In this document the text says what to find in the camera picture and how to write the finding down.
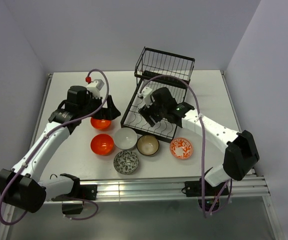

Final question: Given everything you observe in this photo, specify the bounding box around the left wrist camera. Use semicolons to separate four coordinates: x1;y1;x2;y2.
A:
85;76;104;99

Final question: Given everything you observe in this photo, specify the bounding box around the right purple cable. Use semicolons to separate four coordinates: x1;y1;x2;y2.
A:
138;74;233;219

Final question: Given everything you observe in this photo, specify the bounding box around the black wire dish rack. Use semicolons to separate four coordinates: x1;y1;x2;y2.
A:
120;47;195;143

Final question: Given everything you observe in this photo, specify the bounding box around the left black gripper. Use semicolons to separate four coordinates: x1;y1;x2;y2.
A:
79;93;120;121

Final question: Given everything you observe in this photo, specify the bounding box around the orange white patterned bowl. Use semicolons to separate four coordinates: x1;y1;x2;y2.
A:
169;137;193;160

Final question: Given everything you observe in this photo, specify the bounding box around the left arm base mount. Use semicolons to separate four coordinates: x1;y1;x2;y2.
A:
51;184;98;218

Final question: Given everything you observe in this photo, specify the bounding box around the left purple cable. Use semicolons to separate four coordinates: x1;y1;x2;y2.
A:
0;69;110;226

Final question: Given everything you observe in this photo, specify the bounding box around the near orange bowl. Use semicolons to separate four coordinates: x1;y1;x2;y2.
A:
90;133;114;156

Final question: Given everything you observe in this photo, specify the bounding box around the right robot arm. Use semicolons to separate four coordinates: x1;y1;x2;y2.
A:
138;87;259;195

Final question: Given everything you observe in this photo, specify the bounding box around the far orange bowl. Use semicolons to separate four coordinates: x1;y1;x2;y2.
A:
90;117;112;131

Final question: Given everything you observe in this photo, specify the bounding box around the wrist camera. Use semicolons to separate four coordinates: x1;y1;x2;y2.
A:
138;87;153;107
85;76;104;99

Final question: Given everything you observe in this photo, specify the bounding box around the purple cable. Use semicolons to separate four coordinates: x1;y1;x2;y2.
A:
0;69;110;226
138;74;233;219

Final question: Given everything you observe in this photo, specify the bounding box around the black white patterned bowl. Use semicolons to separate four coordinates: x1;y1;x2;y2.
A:
113;150;139;175

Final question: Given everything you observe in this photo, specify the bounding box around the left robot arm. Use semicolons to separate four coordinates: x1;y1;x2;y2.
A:
0;85;121;213

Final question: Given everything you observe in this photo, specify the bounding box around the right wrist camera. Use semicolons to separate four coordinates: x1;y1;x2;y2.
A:
138;87;153;107

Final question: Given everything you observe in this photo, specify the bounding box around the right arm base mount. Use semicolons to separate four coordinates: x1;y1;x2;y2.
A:
181;179;224;197

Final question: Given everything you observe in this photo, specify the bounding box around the aluminium mounting rail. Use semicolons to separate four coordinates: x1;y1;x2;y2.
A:
81;174;270;203

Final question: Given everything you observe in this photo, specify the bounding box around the brown beige bowl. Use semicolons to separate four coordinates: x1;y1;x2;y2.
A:
136;135;160;157

